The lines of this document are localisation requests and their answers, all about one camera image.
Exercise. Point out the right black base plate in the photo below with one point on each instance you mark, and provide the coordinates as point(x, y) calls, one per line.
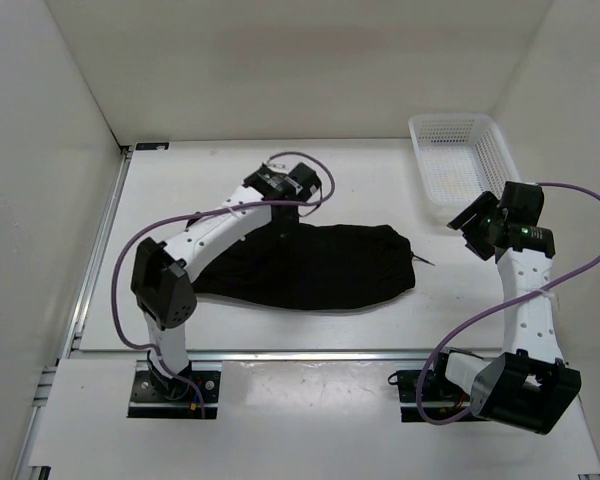
point(440, 398)

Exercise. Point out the white perforated plastic basket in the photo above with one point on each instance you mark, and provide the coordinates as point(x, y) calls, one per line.
point(459, 156)

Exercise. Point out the aluminium frame rail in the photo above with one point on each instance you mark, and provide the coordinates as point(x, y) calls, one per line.
point(75, 323)

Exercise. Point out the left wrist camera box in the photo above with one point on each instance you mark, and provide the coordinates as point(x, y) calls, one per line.
point(304, 181)

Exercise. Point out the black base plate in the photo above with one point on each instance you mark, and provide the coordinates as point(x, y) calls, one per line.
point(440, 398)
point(149, 399)

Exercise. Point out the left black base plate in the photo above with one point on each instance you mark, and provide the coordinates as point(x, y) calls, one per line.
point(149, 399)

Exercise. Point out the black trousers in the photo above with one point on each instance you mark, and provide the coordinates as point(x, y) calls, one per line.
point(304, 267)

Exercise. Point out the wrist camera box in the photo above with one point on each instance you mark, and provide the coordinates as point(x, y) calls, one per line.
point(521, 203)
point(304, 181)

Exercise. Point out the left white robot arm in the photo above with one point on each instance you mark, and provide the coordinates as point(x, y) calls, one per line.
point(164, 272)

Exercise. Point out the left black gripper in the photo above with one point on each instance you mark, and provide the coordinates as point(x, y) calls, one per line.
point(288, 228)

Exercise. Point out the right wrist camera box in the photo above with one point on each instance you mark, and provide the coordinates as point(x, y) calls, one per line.
point(521, 203)

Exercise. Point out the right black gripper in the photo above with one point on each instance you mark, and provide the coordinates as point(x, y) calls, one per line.
point(483, 203)

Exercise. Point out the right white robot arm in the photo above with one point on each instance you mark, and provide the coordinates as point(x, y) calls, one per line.
point(528, 385)

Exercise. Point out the black label sticker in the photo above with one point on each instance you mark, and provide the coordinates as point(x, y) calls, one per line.
point(152, 146)

